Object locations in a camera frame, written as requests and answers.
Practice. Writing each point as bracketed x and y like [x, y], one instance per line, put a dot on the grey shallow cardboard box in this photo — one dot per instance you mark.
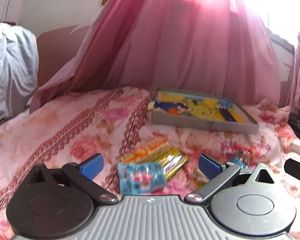
[249, 127]

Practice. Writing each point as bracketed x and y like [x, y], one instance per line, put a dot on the floral pink bedspread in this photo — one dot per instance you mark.
[73, 127]

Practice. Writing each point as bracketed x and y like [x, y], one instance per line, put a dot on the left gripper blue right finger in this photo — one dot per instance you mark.
[220, 177]

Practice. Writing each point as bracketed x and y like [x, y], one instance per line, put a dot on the blue brown snack pouch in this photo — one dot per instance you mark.
[199, 177]

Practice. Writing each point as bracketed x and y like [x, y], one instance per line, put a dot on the yellow green snack bar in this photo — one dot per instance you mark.
[172, 162]

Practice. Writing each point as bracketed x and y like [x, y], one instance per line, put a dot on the yellow cartoon drawing sheet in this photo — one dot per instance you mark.
[197, 106]

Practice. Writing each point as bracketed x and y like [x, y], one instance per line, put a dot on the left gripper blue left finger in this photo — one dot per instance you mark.
[82, 176]

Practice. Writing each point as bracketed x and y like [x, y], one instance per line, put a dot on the quail eggs clear packet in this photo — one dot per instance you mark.
[241, 158]

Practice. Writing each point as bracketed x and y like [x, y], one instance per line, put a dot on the grey white pillow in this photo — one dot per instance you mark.
[19, 62]

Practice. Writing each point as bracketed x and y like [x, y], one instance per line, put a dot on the light blue snack packet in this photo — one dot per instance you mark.
[142, 178]

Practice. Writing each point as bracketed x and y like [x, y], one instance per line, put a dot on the orange sandwich cracker pack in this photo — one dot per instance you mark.
[148, 153]

